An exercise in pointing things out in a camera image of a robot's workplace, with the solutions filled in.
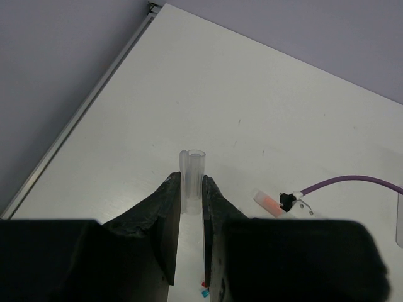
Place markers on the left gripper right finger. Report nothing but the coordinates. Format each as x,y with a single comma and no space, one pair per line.
255,259

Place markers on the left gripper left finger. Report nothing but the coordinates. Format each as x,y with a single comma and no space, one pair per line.
129,258

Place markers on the orange highlighter clear cap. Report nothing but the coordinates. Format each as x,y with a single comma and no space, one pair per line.
267,203

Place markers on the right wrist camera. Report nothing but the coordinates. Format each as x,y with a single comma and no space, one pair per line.
294,208

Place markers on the right white compartment container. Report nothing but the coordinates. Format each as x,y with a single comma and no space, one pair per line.
399,222

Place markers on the clear pen cap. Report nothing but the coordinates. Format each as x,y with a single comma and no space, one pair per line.
192,169

